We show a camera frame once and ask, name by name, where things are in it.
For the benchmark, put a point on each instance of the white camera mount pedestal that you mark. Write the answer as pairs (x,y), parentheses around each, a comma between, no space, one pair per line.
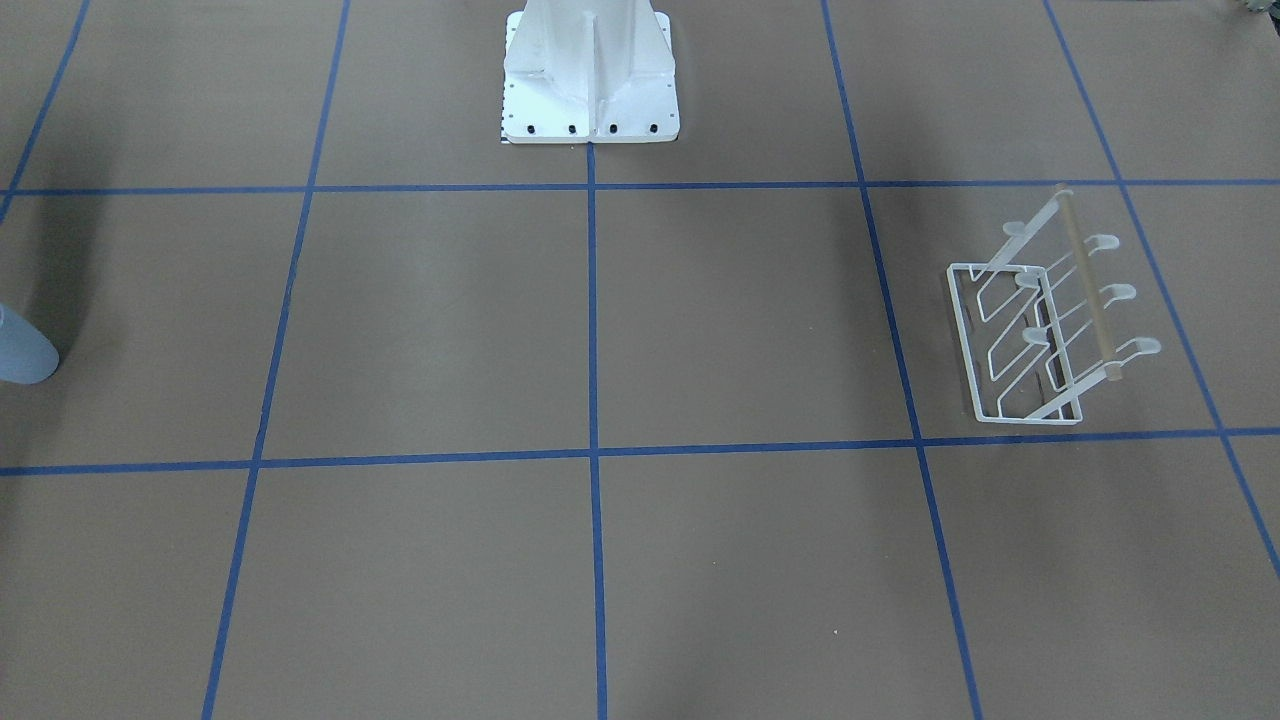
(589,72)

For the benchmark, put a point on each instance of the light blue plastic cup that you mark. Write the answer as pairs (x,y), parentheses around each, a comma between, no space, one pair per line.
(27,355)

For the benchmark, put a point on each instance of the white wire cup holder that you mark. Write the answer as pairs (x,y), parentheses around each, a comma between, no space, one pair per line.
(1033,322)

